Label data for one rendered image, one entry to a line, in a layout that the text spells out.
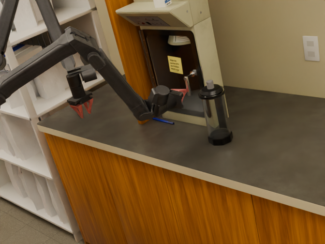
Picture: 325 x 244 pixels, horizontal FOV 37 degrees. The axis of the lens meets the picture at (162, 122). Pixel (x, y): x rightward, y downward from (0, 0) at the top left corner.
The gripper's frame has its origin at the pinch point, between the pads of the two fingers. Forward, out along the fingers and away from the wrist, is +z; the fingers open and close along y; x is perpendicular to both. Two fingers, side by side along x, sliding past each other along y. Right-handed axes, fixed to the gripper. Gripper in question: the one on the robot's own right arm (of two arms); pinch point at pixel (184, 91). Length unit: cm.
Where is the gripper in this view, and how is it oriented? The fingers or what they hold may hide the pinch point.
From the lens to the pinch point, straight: 208.4
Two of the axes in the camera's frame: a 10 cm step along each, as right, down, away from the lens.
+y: -7.5, -2.1, 6.2
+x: 1.4, 8.7, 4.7
